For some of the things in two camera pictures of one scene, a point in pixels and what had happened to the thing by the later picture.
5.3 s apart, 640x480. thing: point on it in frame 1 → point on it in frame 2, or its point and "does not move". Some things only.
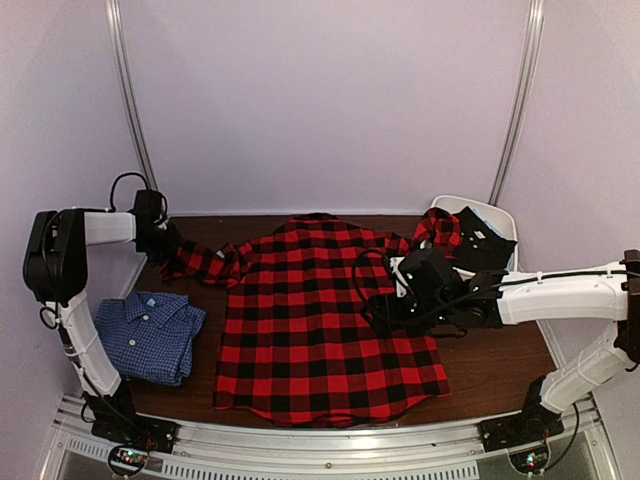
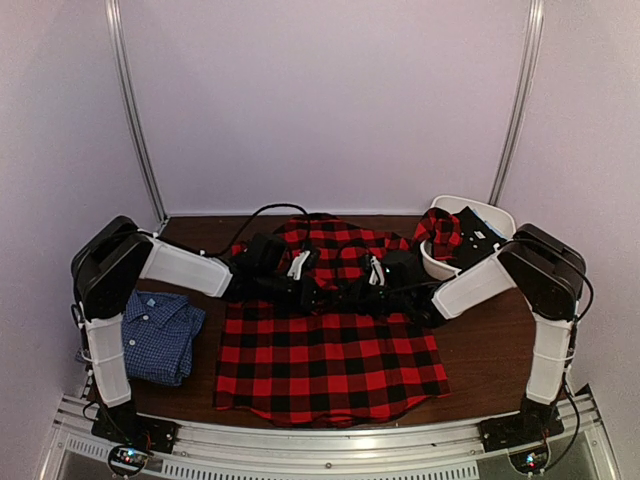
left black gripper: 176,244 → 303,302
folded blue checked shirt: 150,335 does not move
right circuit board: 531,461 does not move
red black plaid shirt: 295,341 does not move
